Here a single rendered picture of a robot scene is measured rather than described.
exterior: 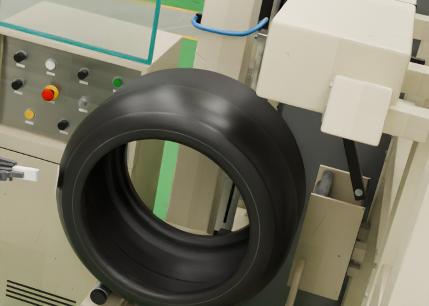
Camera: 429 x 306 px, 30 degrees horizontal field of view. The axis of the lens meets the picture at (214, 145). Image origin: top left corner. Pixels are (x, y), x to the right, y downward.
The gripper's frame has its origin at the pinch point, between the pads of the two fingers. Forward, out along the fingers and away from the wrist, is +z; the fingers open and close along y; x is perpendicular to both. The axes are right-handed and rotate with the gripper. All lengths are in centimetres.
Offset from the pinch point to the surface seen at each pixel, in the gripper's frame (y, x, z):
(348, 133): -47, -42, 83
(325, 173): 36, 4, 74
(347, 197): 39, 12, 81
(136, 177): 67, 31, 7
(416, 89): -27, -44, 93
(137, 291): -12.8, 20.7, 35.1
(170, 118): -12, -26, 42
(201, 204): 27, 15, 40
